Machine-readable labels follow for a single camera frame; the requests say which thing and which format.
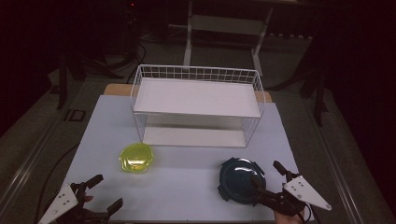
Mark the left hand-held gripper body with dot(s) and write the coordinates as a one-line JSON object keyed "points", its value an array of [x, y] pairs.
{"points": [[62, 200]]}

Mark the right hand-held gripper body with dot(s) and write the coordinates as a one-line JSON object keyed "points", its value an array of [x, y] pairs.
{"points": [[303, 191]]}

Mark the dark blue lidded glass container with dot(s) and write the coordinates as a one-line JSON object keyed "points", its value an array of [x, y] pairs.
{"points": [[236, 180]]}

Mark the yellow-green food container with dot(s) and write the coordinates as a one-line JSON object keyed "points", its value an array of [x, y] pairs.
{"points": [[136, 158]]}

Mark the person's left hand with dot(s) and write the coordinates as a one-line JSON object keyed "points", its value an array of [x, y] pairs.
{"points": [[88, 198]]}

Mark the person's right hand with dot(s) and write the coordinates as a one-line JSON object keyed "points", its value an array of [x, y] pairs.
{"points": [[288, 219]]}

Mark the black floor socket box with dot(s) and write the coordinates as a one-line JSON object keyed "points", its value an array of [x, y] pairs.
{"points": [[75, 115]]}

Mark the light blue table mat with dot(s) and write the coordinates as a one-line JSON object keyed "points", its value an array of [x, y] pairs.
{"points": [[180, 183]]}

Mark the dark metal stand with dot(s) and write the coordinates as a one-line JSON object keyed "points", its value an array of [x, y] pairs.
{"points": [[319, 93], [62, 81]]}

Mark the wooden table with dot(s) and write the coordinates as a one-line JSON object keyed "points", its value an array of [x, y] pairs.
{"points": [[118, 89]]}

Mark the white metal stand frame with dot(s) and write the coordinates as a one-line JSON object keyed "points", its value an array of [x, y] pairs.
{"points": [[224, 25]]}

